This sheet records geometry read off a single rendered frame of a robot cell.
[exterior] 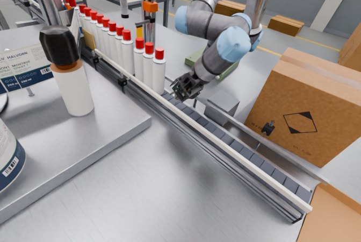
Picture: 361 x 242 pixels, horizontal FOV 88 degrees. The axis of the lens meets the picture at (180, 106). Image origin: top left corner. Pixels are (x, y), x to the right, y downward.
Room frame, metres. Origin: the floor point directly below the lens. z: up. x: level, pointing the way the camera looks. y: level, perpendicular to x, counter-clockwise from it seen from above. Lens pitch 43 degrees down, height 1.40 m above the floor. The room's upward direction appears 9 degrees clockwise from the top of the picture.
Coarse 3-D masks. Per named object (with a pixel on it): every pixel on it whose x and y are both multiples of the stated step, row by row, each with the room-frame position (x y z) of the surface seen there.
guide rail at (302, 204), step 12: (108, 60) 0.78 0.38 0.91; (144, 84) 0.63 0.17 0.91; (156, 96) 0.57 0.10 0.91; (192, 120) 0.47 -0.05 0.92; (204, 132) 0.42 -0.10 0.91; (216, 144) 0.39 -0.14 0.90; (240, 156) 0.34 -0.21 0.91; (252, 168) 0.31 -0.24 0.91; (264, 180) 0.29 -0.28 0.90; (288, 192) 0.25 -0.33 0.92; (300, 204) 0.23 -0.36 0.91
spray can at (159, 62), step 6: (156, 48) 0.63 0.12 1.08; (162, 48) 0.64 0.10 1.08; (156, 54) 0.62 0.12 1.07; (162, 54) 0.62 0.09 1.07; (156, 60) 0.62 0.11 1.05; (162, 60) 0.62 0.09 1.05; (156, 66) 0.61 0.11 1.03; (162, 66) 0.62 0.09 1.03; (156, 72) 0.61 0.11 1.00; (162, 72) 0.62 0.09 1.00; (156, 78) 0.61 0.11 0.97; (162, 78) 0.62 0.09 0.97; (156, 84) 0.61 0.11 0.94; (162, 84) 0.62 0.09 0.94; (156, 90) 0.61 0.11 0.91; (162, 90) 0.62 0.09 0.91
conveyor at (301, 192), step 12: (168, 96) 0.62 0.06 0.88; (168, 108) 0.55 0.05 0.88; (180, 108) 0.56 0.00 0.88; (180, 120) 0.49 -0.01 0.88; (204, 120) 0.51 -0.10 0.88; (216, 132) 0.46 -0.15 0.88; (228, 144) 0.41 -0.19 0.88; (240, 144) 0.42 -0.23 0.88; (228, 156) 0.36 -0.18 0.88; (252, 156) 0.38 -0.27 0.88; (264, 168) 0.34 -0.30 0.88; (276, 168) 0.34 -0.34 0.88; (276, 180) 0.30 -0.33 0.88; (288, 180) 0.31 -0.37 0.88; (276, 192) 0.27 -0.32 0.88; (300, 192) 0.28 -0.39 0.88
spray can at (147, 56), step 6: (150, 42) 0.67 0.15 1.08; (150, 48) 0.65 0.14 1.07; (144, 54) 0.65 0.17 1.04; (150, 54) 0.65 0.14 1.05; (144, 60) 0.64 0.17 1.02; (150, 60) 0.64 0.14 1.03; (144, 66) 0.64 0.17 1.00; (150, 66) 0.64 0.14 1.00; (144, 72) 0.64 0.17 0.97; (150, 72) 0.64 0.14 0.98; (144, 78) 0.64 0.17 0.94; (150, 78) 0.64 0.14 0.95; (150, 84) 0.64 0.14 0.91
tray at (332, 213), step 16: (320, 192) 0.31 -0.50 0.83; (336, 192) 0.31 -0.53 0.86; (320, 208) 0.26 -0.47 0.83; (336, 208) 0.27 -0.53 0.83; (352, 208) 0.27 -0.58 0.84; (304, 224) 0.21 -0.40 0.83; (320, 224) 0.21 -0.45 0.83; (336, 224) 0.22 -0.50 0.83; (352, 224) 0.23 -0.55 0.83; (304, 240) 0.16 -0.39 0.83; (320, 240) 0.17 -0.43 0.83; (336, 240) 0.18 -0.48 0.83; (352, 240) 0.18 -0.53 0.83
